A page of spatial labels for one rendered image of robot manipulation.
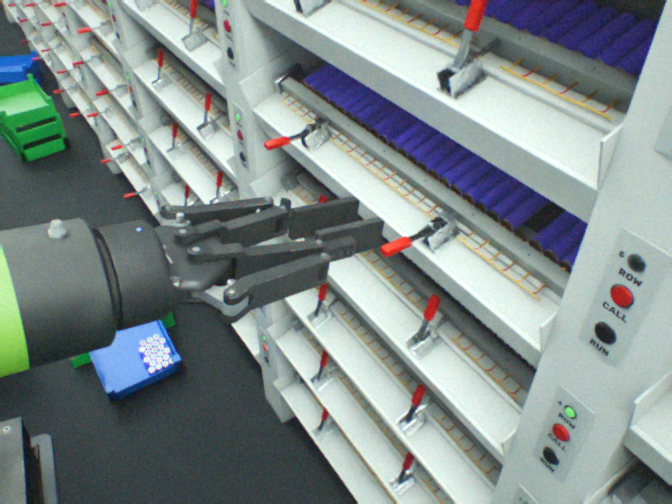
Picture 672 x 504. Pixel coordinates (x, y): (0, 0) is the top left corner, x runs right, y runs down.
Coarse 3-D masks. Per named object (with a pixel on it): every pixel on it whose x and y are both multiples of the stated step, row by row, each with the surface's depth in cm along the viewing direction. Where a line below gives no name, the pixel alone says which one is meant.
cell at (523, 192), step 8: (512, 192) 67; (520, 192) 66; (528, 192) 66; (504, 200) 66; (512, 200) 66; (520, 200) 66; (496, 208) 66; (504, 208) 66; (512, 208) 66; (504, 216) 66
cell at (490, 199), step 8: (504, 184) 68; (512, 184) 68; (520, 184) 68; (488, 192) 68; (496, 192) 67; (504, 192) 67; (480, 200) 67; (488, 200) 67; (496, 200) 67; (488, 208) 67
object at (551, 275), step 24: (288, 96) 92; (312, 96) 88; (312, 120) 87; (336, 120) 83; (360, 144) 80; (384, 144) 77; (408, 168) 73; (432, 192) 69; (432, 216) 69; (480, 216) 65; (504, 240) 62; (528, 264) 60; (552, 264) 59; (552, 288) 59
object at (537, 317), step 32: (288, 64) 94; (320, 64) 97; (256, 96) 94; (288, 128) 89; (320, 160) 82; (352, 160) 80; (352, 192) 77; (384, 192) 75; (384, 224) 73; (416, 224) 70; (416, 256) 70; (448, 256) 66; (480, 256) 65; (448, 288) 68; (480, 288) 63; (512, 288) 61; (512, 320) 59; (544, 320) 58
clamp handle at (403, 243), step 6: (432, 228) 66; (414, 234) 66; (420, 234) 66; (426, 234) 66; (432, 234) 66; (396, 240) 65; (402, 240) 65; (408, 240) 65; (414, 240) 65; (384, 246) 64; (390, 246) 64; (396, 246) 64; (402, 246) 64; (408, 246) 65; (384, 252) 63; (390, 252) 63; (396, 252) 64
